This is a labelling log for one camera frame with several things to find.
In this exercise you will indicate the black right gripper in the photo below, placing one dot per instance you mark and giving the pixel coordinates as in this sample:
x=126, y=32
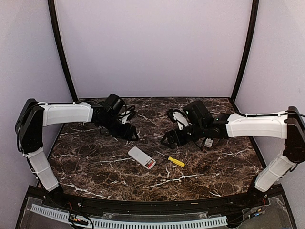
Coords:
x=171, y=135

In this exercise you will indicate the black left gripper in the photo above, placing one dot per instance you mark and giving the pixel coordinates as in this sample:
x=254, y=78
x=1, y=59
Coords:
x=127, y=135

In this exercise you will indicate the white remote control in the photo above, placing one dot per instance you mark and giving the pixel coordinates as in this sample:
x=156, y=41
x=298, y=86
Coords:
x=139, y=156

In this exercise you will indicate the yellow handled screwdriver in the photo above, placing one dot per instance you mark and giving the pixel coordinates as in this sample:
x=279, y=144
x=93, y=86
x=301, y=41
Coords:
x=173, y=160

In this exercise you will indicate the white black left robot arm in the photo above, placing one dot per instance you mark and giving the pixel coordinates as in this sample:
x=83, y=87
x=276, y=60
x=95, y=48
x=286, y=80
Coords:
x=111, y=114

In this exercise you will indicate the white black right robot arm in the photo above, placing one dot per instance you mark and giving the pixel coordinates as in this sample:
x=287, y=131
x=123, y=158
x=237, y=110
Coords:
x=196, y=122

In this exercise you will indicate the white air conditioner remote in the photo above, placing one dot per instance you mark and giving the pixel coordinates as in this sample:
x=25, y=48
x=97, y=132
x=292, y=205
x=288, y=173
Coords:
x=208, y=143

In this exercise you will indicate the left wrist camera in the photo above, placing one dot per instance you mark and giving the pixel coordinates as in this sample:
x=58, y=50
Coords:
x=128, y=114

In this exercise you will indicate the black front rail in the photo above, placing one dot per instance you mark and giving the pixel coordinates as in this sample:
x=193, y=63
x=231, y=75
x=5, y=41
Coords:
x=93, y=206

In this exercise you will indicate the white slotted cable duct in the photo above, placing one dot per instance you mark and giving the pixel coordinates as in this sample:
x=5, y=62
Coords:
x=130, y=221

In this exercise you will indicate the black right frame post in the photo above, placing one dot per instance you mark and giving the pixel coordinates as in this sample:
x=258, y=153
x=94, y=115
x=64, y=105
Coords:
x=246, y=51

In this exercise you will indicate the black frame post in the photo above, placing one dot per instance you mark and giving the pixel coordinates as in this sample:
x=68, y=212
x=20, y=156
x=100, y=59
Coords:
x=60, y=49
x=246, y=51

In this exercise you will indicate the black left frame post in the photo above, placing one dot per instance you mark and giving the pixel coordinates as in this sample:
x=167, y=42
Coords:
x=60, y=49

